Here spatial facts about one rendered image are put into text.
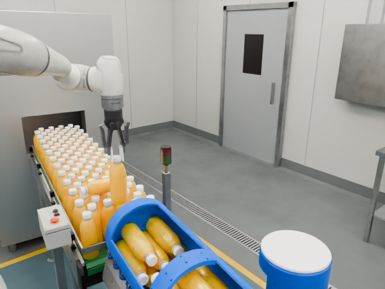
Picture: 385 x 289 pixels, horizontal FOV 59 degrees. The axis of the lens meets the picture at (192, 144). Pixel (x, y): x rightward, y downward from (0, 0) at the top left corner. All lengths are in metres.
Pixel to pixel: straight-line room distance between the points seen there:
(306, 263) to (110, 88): 1.02
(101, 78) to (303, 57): 3.55
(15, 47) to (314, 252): 1.26
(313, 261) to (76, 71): 1.18
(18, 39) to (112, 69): 0.53
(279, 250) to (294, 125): 3.45
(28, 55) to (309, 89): 4.00
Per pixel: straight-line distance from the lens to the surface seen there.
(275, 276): 1.44
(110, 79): 1.38
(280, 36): 4.80
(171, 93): 6.67
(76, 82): 1.42
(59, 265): 1.75
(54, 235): 1.57
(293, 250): 1.50
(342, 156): 4.53
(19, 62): 0.93
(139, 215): 1.44
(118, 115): 1.43
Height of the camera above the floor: 1.88
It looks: 19 degrees down
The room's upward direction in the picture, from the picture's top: 1 degrees clockwise
